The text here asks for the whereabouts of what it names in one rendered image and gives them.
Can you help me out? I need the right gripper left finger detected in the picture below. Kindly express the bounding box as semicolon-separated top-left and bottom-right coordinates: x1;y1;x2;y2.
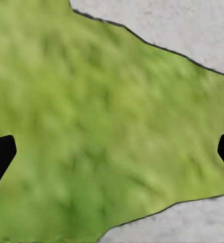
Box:
0;135;17;179

